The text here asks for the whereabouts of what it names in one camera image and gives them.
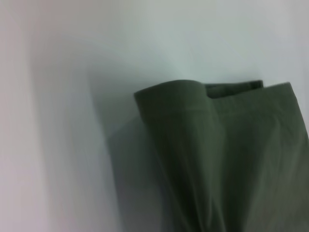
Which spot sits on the dark green t-shirt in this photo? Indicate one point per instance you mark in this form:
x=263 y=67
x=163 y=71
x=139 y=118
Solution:
x=217 y=145

